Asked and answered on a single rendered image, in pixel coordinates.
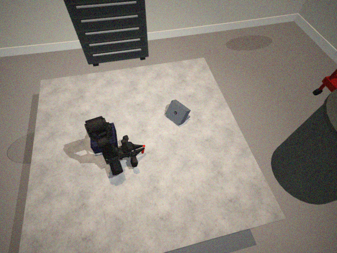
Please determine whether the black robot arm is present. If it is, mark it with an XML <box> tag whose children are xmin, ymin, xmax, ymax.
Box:
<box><xmin>84</xmin><ymin>116</ymin><xmax>133</xmax><ymax>175</ymax></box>

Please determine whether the grey sloped panel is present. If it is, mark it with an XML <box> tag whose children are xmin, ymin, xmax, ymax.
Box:
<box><xmin>165</xmin><ymin>100</ymin><xmax>191</xmax><ymax>125</ymax></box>

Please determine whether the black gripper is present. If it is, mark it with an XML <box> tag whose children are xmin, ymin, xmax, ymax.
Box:
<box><xmin>118</xmin><ymin>135</ymin><xmax>145</xmax><ymax>167</ymax></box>

